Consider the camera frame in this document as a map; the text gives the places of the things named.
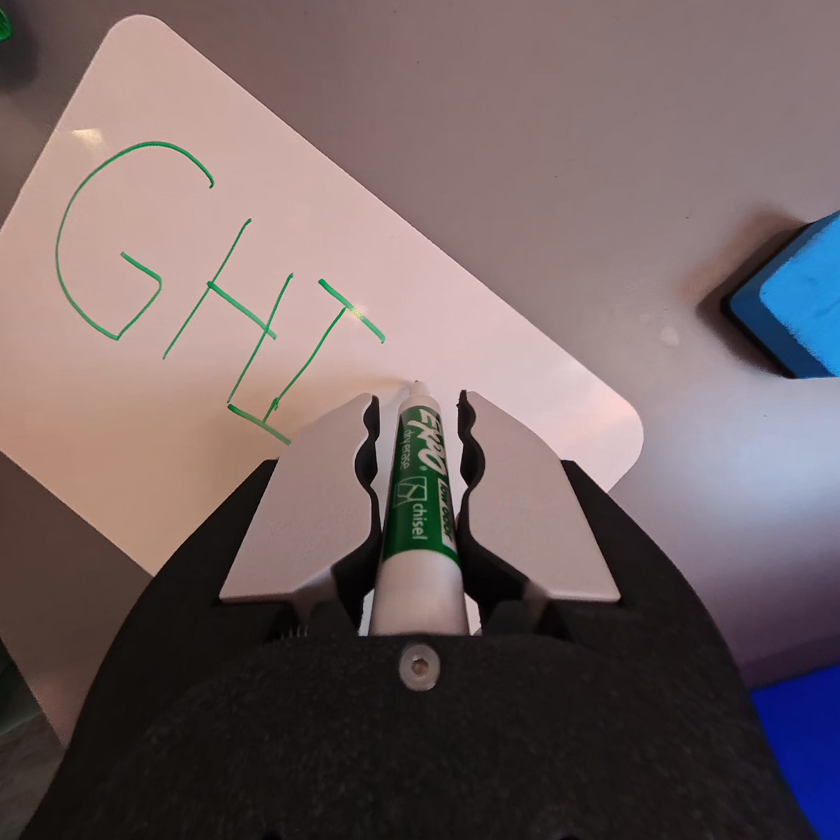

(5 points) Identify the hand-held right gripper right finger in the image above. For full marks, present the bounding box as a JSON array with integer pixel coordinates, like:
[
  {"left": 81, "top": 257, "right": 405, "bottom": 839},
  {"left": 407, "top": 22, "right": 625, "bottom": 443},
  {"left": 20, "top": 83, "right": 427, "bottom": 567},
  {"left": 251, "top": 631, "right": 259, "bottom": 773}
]
[{"left": 456, "top": 388, "right": 622, "bottom": 622}]

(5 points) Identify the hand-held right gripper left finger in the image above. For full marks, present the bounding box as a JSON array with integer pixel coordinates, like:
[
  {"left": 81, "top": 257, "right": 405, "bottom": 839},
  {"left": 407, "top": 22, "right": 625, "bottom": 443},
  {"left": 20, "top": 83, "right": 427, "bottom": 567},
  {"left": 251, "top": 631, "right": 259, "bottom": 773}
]
[{"left": 220, "top": 392, "right": 383, "bottom": 622}]

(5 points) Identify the green dry erase marker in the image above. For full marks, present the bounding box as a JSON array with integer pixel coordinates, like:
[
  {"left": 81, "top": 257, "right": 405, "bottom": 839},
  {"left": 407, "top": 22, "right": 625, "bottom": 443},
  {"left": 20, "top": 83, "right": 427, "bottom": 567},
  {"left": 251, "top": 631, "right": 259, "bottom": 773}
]
[{"left": 369, "top": 378, "right": 471, "bottom": 637}]

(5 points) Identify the white whiteboard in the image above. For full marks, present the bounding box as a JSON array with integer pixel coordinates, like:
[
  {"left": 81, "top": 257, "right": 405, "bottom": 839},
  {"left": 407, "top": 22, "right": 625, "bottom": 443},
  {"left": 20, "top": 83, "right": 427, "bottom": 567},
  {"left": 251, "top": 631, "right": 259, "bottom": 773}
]
[{"left": 0, "top": 14, "right": 645, "bottom": 637}]

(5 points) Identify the blue whiteboard eraser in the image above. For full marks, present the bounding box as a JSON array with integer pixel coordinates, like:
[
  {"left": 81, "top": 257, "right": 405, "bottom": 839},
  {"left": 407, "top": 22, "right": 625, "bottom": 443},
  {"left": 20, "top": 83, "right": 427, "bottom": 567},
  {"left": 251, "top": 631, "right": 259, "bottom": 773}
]
[{"left": 721, "top": 210, "right": 840, "bottom": 380}]

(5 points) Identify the blue plastic bin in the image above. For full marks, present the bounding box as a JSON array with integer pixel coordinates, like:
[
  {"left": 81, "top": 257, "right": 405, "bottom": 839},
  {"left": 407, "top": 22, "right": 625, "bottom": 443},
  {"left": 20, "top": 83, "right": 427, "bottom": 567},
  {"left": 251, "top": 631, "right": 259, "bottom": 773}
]
[{"left": 748, "top": 668, "right": 840, "bottom": 840}]

